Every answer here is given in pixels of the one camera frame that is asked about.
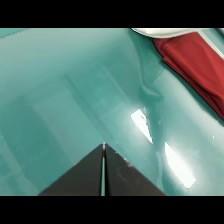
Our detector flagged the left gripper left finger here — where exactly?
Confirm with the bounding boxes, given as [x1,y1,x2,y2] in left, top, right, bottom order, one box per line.
[38,143,105,197]

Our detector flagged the red garment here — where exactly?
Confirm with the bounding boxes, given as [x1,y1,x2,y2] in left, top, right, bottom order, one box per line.
[152,31,224,122]

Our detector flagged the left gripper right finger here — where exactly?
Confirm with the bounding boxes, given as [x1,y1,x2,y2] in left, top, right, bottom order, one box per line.
[104,143,167,197]

